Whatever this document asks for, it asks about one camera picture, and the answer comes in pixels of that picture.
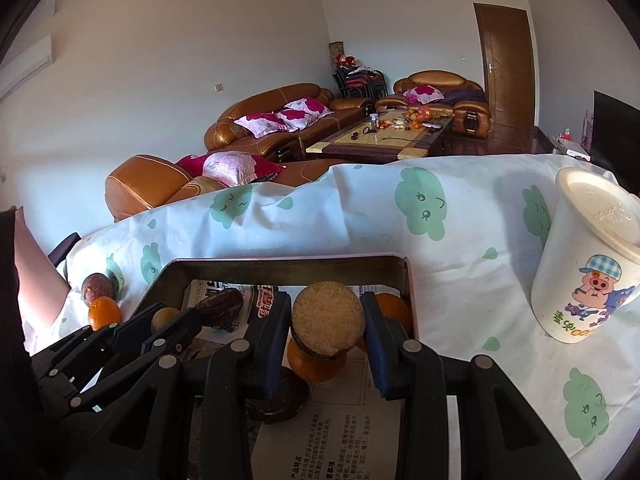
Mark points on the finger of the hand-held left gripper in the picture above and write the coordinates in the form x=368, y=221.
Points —
x=165, y=345
x=127, y=337

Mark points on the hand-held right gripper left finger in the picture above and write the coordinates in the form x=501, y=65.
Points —
x=277, y=350

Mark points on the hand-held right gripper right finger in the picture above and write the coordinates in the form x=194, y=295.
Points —
x=381, y=360

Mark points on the small brownish yellow fruit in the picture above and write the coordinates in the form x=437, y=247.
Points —
x=165, y=319

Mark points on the orange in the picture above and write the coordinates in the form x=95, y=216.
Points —
x=105, y=312
x=315, y=367
x=397, y=310

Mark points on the crumb-topped layered cake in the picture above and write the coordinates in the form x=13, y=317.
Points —
x=277, y=405
x=327, y=317

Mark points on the pink tin box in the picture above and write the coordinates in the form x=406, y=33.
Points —
x=300, y=266

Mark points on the purple passion fruit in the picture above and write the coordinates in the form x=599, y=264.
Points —
x=99, y=285

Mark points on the newspaper sheet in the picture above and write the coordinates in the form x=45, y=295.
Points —
x=205, y=292

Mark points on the white printed leaflet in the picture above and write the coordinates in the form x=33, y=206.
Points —
x=345, y=425

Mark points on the dark chair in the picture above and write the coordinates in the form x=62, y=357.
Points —
x=62, y=250

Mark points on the white cloud-print tablecloth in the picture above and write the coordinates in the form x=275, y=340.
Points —
x=475, y=240

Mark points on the pale pink leaf-print pillow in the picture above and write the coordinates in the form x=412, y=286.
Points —
x=230, y=167

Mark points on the white cartoon cup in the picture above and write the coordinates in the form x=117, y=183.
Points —
x=575, y=270

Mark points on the wooden coffee table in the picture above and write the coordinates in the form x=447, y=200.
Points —
x=380, y=142

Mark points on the white magenta floral pillow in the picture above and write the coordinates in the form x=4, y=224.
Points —
x=265, y=122
x=305, y=110

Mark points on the long brown leather sofa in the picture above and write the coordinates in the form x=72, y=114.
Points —
x=260, y=100

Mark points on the small magenta floral pillow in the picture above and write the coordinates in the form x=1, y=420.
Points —
x=424, y=94

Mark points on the purple blanket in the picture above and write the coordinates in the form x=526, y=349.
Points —
x=465, y=96

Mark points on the stacked black chairs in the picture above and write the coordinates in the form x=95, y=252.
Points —
x=357, y=82

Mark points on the brown leather armchair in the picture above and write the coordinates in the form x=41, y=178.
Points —
x=435, y=77

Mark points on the white air conditioner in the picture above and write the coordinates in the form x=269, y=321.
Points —
x=22, y=65

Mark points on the tall floor vase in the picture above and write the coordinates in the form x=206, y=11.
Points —
x=336, y=54

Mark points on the brown wooden door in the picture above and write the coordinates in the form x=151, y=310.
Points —
x=505, y=65

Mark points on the black television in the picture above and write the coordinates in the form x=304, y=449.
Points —
x=615, y=130

